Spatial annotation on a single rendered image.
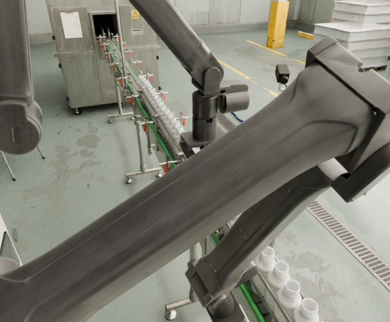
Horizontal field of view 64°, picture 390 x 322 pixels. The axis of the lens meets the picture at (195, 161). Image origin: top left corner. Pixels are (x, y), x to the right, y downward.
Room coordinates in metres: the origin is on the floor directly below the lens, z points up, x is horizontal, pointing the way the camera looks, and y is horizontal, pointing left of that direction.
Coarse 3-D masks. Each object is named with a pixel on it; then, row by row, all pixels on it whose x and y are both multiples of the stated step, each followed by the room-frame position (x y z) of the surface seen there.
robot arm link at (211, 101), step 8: (192, 96) 0.65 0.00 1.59; (200, 96) 0.64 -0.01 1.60; (208, 96) 0.64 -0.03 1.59; (216, 96) 0.65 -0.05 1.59; (224, 96) 0.66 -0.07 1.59; (192, 104) 0.65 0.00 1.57; (200, 104) 0.63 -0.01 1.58; (208, 104) 0.63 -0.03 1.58; (216, 104) 0.65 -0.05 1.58; (224, 104) 0.66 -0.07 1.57; (192, 112) 0.65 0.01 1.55; (200, 112) 0.63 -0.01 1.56; (208, 112) 0.63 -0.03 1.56; (216, 112) 0.65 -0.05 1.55; (208, 120) 0.65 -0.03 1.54
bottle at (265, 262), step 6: (264, 252) 0.61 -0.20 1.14; (270, 252) 0.61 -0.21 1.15; (258, 258) 0.60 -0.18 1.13; (264, 258) 0.58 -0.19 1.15; (270, 258) 0.58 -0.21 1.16; (258, 264) 0.59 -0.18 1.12; (264, 264) 0.58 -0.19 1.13; (270, 264) 0.58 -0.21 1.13; (264, 270) 0.57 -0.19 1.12; (270, 270) 0.57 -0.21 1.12; (258, 276) 0.58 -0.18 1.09; (264, 276) 0.57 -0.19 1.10; (258, 282) 0.57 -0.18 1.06; (252, 288) 0.59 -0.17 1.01; (258, 288) 0.57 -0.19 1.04; (264, 288) 0.57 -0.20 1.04
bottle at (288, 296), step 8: (288, 280) 0.50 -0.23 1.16; (288, 288) 0.52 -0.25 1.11; (296, 288) 0.49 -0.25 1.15; (280, 296) 0.49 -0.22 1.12; (288, 296) 0.47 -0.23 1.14; (296, 296) 0.47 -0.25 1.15; (288, 304) 0.46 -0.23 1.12; (296, 304) 0.46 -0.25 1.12; (280, 312) 0.47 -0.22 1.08; (288, 312) 0.46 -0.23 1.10; (272, 320) 0.49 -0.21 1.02; (280, 320) 0.47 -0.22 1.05
